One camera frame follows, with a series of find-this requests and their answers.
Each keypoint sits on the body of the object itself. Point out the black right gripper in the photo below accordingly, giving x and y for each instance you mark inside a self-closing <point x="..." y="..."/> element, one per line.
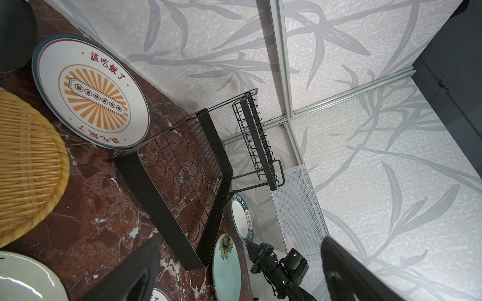
<point x="284" y="276"/>

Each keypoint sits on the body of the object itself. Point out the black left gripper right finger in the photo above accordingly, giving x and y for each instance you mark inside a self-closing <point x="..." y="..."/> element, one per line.
<point x="348" y="279"/>

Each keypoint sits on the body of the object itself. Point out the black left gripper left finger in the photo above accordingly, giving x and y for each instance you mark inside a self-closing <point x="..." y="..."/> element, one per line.
<point x="133" y="279"/>

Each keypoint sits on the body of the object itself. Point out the orange sunburst plate front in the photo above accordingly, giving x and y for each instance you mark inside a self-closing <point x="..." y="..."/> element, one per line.
<point x="160" y="294"/>

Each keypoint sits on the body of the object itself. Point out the orange sunburst plate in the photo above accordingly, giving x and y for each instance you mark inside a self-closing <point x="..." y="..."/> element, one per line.
<point x="91" y="92"/>
<point x="160" y="294"/>

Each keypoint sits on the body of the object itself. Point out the green rim lettered plate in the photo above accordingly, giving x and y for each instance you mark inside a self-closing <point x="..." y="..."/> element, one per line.
<point x="242" y="218"/>

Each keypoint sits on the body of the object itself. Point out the mint green flower plate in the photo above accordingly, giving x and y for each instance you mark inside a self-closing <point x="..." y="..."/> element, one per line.
<point x="226" y="270"/>

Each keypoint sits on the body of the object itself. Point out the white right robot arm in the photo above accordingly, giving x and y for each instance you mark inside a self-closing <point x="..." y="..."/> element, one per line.
<point x="284" y="275"/>

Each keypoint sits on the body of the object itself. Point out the orange sunburst plate by rack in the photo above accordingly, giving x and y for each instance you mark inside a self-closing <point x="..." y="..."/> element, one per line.
<point x="91" y="92"/>

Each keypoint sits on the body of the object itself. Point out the white plate black emblem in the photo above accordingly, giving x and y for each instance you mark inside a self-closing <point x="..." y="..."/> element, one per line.
<point x="24" y="278"/>

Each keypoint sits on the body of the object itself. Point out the orange woven bamboo plate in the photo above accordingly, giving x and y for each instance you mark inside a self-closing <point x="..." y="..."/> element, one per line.
<point x="35" y="167"/>

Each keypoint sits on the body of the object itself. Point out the black round plate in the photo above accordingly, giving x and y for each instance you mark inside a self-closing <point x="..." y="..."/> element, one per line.
<point x="19" y="34"/>

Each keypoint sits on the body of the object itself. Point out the white mesh wall basket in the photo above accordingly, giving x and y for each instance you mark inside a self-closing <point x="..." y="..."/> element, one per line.
<point x="300" y="215"/>

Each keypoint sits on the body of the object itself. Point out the black wire dish rack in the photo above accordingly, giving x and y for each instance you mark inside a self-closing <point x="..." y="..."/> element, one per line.
<point x="182" y="178"/>

